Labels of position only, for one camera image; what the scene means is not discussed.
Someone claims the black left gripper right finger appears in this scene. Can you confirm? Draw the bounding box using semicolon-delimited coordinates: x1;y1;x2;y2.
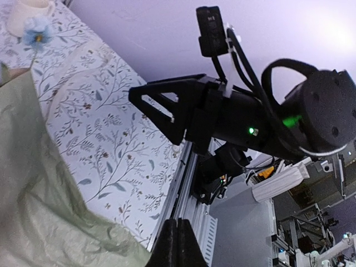
177;219;207;267

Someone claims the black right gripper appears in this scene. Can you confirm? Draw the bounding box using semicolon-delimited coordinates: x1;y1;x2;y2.
185;70;355;160

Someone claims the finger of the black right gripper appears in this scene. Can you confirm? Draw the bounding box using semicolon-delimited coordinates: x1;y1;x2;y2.
128;74;207;122
141;94;195;145

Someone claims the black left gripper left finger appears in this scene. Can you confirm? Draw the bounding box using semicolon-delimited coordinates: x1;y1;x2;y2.
146;219;178;267

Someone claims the green wrapping paper sheet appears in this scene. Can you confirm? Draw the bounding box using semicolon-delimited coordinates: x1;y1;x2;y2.
1;70;150;266

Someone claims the floral patterned table mat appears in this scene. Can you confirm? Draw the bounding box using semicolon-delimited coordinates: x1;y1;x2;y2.
1;1;183;249

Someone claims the cream ceramic mug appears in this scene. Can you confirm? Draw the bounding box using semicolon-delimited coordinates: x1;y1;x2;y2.
6;0;56;37

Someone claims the aluminium frame rail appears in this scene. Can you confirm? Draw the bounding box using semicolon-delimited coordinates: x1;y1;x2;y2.
148;142;217;266

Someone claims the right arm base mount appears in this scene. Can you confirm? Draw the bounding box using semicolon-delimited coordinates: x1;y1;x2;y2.
191;143;252;205

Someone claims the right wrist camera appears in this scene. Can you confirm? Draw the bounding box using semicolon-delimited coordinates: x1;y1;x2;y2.
196;6;228;57

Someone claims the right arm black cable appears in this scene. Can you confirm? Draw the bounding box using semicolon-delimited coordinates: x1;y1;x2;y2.
211;24;320;156

